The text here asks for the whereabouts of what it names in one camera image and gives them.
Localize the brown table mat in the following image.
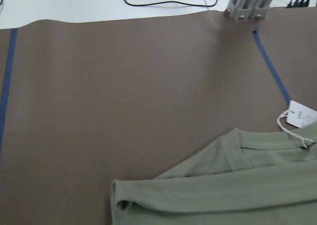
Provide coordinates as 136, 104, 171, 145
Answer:
0, 8, 317, 225

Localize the aluminium frame post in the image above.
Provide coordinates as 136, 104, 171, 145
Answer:
224, 0, 272, 21

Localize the white shirt price tag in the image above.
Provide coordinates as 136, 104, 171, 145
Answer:
276, 100, 317, 150

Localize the olive green long-sleeve shirt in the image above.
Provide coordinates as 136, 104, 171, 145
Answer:
110, 124, 317, 225

